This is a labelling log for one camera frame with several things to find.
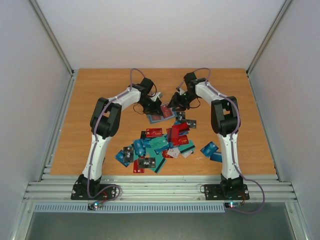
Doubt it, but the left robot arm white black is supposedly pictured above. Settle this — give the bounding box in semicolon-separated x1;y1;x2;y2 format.
71;77;163;201

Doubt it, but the blue card far right upper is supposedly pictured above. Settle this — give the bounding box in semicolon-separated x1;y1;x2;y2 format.
200;141;219;158

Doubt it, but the aluminium frame rail front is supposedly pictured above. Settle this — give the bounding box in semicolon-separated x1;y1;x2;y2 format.
23;174;297;203

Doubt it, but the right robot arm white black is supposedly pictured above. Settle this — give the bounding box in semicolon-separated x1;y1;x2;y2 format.
168;72;244;200

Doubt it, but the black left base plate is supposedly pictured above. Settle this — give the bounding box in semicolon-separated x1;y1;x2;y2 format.
70;184;121;201

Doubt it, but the black card near right arm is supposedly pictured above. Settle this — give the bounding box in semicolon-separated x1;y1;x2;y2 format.
184;119;197;129

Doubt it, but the teal leather card holder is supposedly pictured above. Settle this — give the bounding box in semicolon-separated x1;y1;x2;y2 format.
147;111;177;124

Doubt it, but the left small circuit board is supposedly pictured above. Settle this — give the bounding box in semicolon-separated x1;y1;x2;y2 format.
87;201;103;211

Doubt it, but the teal card with black stripe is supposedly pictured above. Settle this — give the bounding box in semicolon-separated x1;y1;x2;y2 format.
154;158;166;174

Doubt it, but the grey slotted cable duct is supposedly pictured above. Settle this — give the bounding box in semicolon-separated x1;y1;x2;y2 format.
34;202;225;214

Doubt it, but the red gold VIP card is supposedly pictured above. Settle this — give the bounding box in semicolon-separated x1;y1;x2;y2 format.
160;103;175;119

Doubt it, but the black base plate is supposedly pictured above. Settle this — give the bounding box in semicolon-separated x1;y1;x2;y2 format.
70;184;121;201
203;184;250;201

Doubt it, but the blue card left pile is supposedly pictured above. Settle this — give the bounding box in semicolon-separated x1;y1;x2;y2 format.
133;139;146;156

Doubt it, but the right small circuit board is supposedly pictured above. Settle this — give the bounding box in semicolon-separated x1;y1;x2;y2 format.
224;201;242;209

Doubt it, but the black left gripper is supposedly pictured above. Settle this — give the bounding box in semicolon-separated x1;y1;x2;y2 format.
139;97;164;116

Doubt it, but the black card on red card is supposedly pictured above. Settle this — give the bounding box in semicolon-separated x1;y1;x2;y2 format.
137;157;156;169

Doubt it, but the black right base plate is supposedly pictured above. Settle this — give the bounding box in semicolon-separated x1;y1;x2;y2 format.
203;184;250;201

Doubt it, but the teal VIP card centre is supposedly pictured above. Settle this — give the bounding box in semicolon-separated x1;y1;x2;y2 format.
149;136;170;153

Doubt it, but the blue card far right lower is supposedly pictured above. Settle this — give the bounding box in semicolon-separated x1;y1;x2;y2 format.
210;151;222;163

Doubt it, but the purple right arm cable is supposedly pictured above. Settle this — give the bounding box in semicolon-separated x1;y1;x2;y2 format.
177;67;266;215

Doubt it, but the red VIP card in pile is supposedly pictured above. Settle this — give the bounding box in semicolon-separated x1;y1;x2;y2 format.
146;128;163;138

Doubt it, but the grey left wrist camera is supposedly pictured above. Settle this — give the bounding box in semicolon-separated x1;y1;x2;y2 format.
152;92;163;102

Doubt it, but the small circuit board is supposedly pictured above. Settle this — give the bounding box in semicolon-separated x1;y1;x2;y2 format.
87;201;103;211
224;201;242;209

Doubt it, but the red card with magnetic stripe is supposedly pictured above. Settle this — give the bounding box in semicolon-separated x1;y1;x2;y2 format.
167;122;190;143

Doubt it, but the black card left pile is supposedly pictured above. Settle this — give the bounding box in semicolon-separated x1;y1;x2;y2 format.
123;146;134;163

